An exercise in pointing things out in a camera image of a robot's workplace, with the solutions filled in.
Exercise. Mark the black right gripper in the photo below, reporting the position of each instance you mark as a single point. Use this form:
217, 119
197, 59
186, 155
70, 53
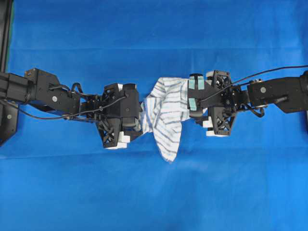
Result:
221, 111

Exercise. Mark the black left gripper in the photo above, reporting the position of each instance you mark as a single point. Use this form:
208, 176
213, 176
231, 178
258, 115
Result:
110, 122

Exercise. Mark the white blue striped towel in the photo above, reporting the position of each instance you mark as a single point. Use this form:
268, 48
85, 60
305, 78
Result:
163, 112

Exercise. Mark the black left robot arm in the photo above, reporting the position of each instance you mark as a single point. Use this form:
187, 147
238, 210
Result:
43, 91

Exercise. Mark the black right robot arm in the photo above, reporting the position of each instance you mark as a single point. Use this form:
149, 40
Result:
289, 94

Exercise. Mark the blue table cloth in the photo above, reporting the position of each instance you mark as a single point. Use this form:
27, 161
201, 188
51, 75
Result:
56, 176

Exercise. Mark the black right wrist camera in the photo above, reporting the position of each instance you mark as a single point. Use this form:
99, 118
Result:
199, 91

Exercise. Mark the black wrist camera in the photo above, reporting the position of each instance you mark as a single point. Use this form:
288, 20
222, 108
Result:
199, 91
126, 109

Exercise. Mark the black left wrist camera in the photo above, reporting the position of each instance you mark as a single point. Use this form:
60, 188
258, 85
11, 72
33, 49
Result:
126, 109

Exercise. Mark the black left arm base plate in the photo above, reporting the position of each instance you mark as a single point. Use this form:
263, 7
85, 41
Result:
8, 122

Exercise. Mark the black frame post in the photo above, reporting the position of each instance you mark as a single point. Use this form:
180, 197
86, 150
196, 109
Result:
6, 15

